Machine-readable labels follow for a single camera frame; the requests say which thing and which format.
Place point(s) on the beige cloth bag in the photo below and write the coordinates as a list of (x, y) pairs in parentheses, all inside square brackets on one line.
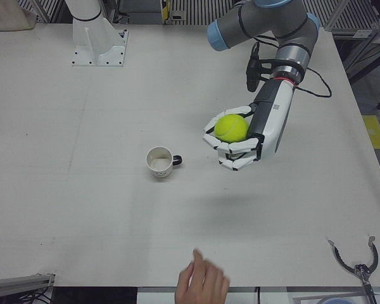
[(8, 14)]

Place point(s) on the aluminium frame profile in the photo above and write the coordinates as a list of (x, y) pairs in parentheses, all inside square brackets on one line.
[(17, 285)]

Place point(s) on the bare human hand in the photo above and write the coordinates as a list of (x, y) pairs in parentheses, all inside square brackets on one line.
[(202, 282)]

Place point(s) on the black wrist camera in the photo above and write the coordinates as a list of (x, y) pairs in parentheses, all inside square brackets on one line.
[(252, 71)]

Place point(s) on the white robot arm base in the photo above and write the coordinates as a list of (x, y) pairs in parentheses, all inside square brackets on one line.
[(96, 35)]

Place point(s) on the metal grabber tongs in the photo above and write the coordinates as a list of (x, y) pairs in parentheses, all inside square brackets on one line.
[(361, 269)]

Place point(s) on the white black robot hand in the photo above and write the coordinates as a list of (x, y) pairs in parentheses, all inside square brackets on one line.
[(274, 114)]

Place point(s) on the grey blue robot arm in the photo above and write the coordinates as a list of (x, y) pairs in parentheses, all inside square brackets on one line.
[(266, 25)]

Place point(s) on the yellow tennis ball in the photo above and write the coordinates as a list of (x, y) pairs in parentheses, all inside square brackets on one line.
[(231, 127)]

